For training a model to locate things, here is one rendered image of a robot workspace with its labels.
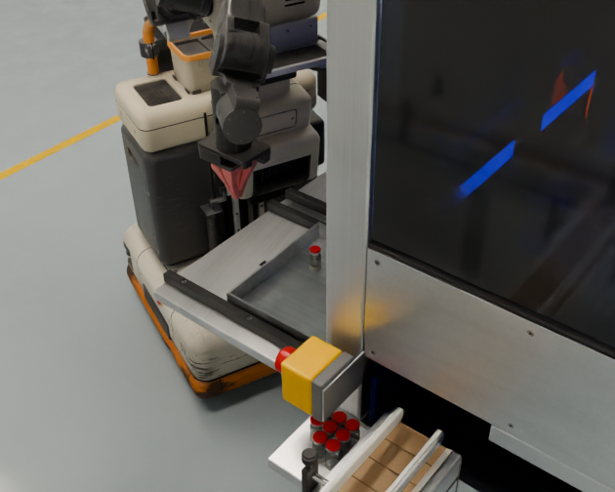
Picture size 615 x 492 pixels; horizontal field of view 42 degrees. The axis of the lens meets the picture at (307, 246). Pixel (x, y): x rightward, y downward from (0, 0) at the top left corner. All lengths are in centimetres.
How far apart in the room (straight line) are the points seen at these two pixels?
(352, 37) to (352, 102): 8
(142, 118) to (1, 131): 188
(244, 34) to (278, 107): 82
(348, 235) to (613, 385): 35
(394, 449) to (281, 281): 45
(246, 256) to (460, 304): 64
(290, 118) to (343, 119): 111
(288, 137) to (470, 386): 114
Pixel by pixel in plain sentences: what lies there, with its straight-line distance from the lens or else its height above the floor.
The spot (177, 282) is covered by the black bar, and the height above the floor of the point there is 90.
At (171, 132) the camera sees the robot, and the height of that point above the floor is 74.
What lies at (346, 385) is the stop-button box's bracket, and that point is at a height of 100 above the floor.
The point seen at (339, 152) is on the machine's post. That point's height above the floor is 132.
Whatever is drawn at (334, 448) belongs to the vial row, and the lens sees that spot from 112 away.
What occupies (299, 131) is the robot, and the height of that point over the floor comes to 80.
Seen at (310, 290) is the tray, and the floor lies 88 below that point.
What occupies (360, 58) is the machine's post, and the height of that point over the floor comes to 145.
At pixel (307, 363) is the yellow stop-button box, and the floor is 103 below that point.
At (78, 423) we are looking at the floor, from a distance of 246.
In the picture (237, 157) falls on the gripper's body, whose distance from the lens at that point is 123.
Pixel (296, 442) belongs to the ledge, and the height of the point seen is 88.
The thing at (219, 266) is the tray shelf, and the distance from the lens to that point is 149.
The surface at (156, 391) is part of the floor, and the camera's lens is 249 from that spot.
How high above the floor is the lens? 180
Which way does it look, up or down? 37 degrees down
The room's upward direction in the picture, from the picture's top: 1 degrees counter-clockwise
